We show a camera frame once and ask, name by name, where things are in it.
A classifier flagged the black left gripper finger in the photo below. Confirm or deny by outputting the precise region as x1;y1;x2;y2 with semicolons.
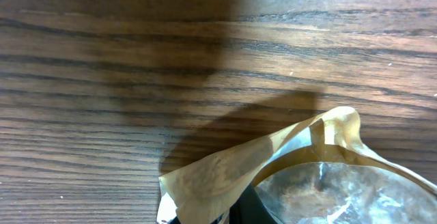
229;185;277;224

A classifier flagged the brown white snack bag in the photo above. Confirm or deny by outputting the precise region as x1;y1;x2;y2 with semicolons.
156;107;436;224

